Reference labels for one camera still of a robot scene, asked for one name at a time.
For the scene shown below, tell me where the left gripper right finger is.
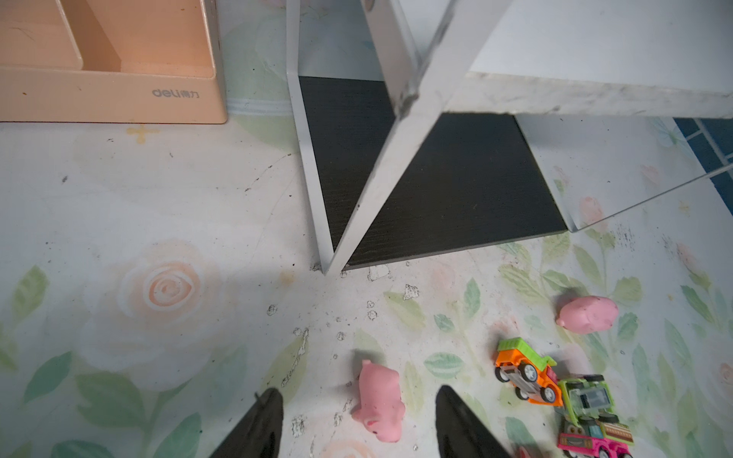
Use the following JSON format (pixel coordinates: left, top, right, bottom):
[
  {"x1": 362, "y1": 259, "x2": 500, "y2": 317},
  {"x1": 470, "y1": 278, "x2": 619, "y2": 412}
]
[{"x1": 435, "y1": 385, "x2": 511, "y2": 458}]

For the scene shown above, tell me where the floral table mat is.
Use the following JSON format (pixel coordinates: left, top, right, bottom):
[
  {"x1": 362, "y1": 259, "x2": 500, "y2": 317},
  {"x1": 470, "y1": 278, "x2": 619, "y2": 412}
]
[{"x1": 1, "y1": 1, "x2": 732, "y2": 457}]

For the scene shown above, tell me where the pink pig toy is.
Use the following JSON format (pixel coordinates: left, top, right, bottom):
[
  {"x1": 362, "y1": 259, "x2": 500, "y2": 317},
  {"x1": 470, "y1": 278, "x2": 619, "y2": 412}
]
[
  {"x1": 555, "y1": 296, "x2": 620, "y2": 335},
  {"x1": 352, "y1": 359, "x2": 406, "y2": 443}
]

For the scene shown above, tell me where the pink green toy truck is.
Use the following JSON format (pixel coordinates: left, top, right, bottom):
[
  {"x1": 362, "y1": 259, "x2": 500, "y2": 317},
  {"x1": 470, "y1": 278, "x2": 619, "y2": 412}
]
[{"x1": 557, "y1": 421, "x2": 634, "y2": 458}]

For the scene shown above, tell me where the orange green toy car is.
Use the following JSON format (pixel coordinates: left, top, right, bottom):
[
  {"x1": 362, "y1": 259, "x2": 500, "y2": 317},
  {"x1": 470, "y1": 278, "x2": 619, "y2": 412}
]
[{"x1": 494, "y1": 338, "x2": 564, "y2": 408}]

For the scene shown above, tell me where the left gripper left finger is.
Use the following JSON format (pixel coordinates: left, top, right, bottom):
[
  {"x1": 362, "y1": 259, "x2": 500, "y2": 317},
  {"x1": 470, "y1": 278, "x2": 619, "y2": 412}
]
[{"x1": 210, "y1": 387, "x2": 284, "y2": 458}]

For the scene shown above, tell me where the peach desk file organizer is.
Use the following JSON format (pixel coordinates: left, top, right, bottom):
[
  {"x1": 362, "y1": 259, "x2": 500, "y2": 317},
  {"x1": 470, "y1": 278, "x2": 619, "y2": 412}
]
[{"x1": 1, "y1": 1, "x2": 228, "y2": 124}]

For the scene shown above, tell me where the white three-tier shelf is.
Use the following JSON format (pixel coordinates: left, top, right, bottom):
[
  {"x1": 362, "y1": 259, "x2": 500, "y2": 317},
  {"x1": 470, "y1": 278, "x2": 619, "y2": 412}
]
[{"x1": 286, "y1": 1, "x2": 732, "y2": 275}]

